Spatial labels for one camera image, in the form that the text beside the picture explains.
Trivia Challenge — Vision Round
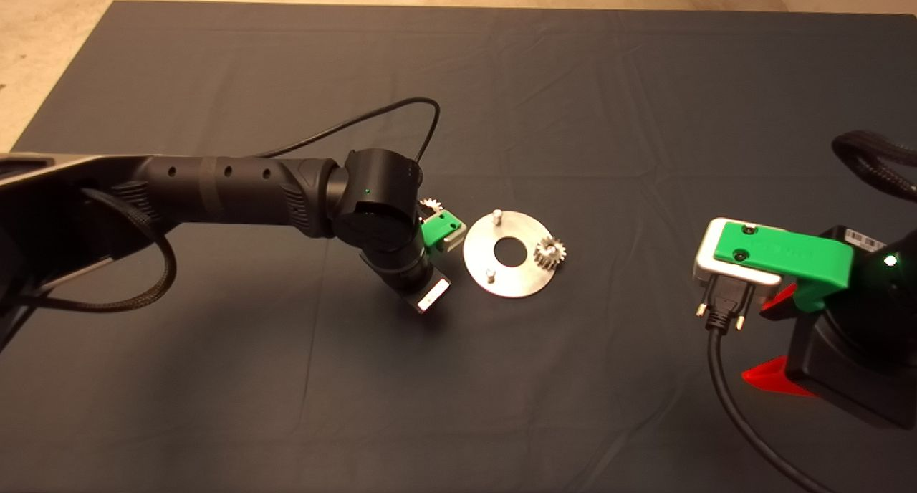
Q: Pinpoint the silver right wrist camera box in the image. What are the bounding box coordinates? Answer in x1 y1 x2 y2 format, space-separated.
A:
693 217 783 288

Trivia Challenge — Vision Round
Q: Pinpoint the braided black left arm cable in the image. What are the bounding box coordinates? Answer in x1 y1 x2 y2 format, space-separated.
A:
0 187 178 315

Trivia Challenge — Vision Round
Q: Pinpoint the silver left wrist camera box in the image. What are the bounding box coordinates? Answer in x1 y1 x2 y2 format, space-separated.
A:
433 217 468 252

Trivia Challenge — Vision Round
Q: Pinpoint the dark grey table cloth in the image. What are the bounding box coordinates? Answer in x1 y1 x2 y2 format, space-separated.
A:
0 1 917 493

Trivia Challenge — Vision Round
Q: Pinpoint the braided black arm cable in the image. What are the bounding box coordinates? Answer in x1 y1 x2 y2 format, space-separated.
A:
0 187 178 315
831 130 917 204

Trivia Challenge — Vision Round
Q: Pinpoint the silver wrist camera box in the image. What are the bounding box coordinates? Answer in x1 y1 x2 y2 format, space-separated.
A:
693 217 783 288
433 217 468 252

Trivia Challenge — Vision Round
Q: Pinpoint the round metal carrier plate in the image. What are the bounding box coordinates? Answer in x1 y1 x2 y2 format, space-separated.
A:
464 209 558 298

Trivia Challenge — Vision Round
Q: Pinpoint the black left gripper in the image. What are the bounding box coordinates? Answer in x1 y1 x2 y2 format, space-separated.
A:
383 262 453 316

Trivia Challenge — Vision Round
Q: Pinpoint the smooth black left camera cable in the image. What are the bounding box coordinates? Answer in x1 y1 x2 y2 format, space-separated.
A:
254 97 441 166

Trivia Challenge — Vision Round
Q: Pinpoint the braided black right arm cable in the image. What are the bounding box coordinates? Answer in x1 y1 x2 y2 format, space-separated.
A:
831 130 917 204

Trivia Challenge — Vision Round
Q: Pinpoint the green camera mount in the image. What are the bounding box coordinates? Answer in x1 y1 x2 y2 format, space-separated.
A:
715 221 855 314
419 210 463 254

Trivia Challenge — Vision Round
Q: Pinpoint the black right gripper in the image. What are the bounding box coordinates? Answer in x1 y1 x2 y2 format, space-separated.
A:
741 226 917 429

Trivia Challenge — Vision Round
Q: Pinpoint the green right camera mount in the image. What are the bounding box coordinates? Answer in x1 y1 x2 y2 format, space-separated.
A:
715 221 855 314

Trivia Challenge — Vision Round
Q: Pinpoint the green left camera mount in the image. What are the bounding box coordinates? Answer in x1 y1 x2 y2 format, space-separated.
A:
419 210 463 254

